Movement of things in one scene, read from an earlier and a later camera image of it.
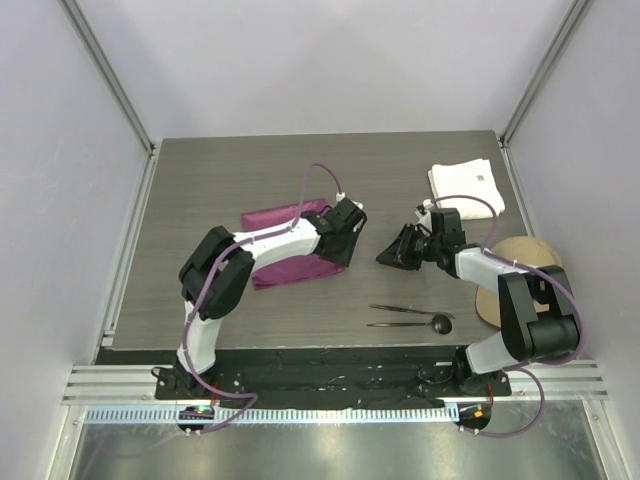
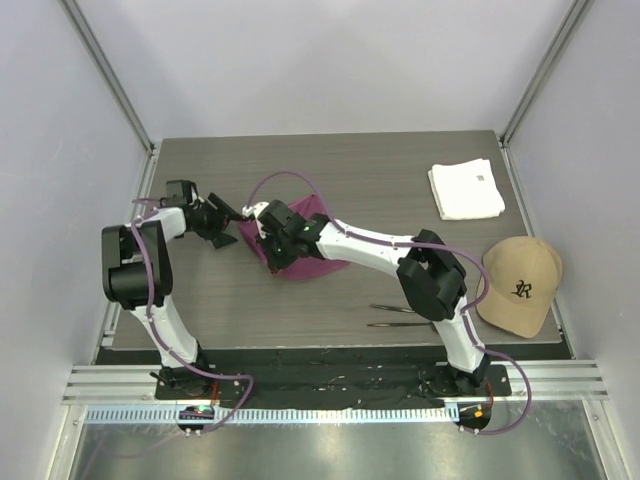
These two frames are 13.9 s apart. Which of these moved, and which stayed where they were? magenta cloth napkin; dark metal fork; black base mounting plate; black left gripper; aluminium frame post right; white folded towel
Moved: black left gripper; magenta cloth napkin
Stayed: black base mounting plate; dark metal fork; aluminium frame post right; white folded towel
